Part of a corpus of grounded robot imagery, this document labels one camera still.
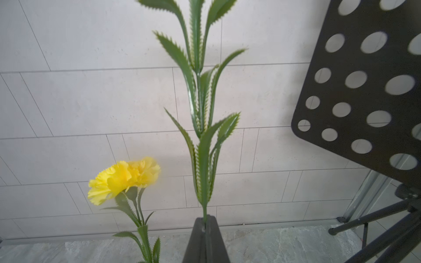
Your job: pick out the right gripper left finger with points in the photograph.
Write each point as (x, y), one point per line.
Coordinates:
(196, 247)

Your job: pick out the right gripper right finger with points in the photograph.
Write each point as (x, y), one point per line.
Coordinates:
(216, 251)

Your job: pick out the yellow carnation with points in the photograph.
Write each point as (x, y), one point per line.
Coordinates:
(201, 90)
(125, 182)

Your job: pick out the black perforated music stand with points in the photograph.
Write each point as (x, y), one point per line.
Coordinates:
(361, 99)

